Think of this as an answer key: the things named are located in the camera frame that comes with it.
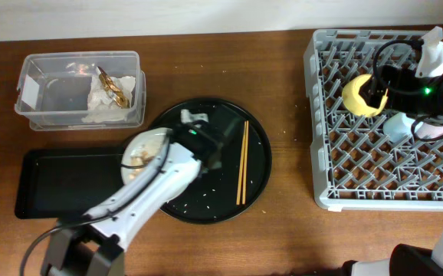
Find yellow bowl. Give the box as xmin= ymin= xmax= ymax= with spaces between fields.
xmin=342 ymin=74 xmax=388 ymax=117

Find blue cup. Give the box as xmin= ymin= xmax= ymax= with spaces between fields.
xmin=383 ymin=113 xmax=416 ymax=143

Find pink cup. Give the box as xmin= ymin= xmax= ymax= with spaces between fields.
xmin=413 ymin=115 xmax=443 ymax=141

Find grey plate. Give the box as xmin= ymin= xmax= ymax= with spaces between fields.
xmin=120 ymin=127 xmax=169 ymax=185

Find peanut shells and rice scraps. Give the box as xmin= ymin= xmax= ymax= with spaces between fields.
xmin=129 ymin=143 xmax=160 ymax=180

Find white paper napkin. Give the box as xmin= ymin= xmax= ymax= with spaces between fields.
xmin=81 ymin=75 xmax=136 ymax=123

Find gold foil wrapper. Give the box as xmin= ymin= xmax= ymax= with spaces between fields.
xmin=97 ymin=67 xmax=130 ymax=109

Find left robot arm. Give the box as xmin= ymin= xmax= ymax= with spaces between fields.
xmin=40 ymin=105 xmax=242 ymax=275

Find grey dishwasher rack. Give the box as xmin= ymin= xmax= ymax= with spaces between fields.
xmin=302 ymin=29 xmax=443 ymax=212

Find clear plastic waste bin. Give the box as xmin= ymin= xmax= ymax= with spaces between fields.
xmin=15 ymin=51 xmax=146 ymax=131

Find round black serving tray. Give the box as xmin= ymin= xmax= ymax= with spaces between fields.
xmin=149 ymin=97 xmax=272 ymax=225

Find black rectangular tray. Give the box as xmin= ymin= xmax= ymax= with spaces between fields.
xmin=15 ymin=146 xmax=123 ymax=219

